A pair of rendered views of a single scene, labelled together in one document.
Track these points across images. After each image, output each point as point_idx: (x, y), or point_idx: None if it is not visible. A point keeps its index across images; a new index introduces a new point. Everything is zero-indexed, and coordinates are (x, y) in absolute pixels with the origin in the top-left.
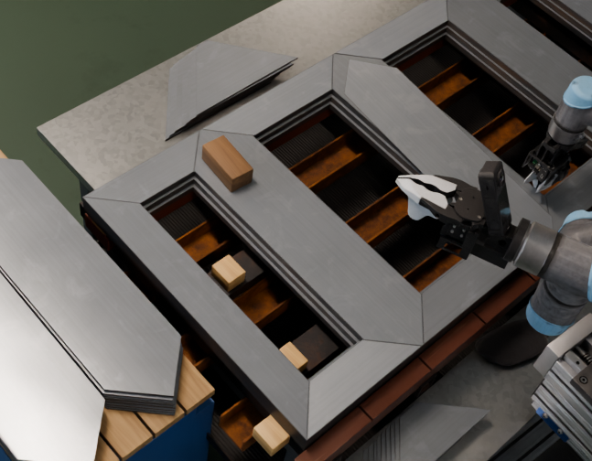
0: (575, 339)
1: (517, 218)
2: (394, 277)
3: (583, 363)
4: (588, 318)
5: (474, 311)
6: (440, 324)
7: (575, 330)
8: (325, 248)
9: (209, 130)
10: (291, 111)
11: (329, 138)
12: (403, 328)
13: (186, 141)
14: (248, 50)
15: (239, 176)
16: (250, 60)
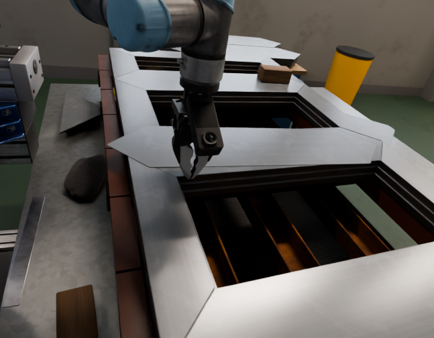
0: (20, 52)
1: (166, 147)
2: (165, 88)
3: (3, 55)
4: (23, 61)
5: (116, 115)
6: (119, 86)
7: (25, 54)
8: None
9: (304, 85)
10: (316, 107)
11: None
12: (130, 78)
13: (296, 78)
14: (388, 139)
15: (261, 66)
16: (378, 137)
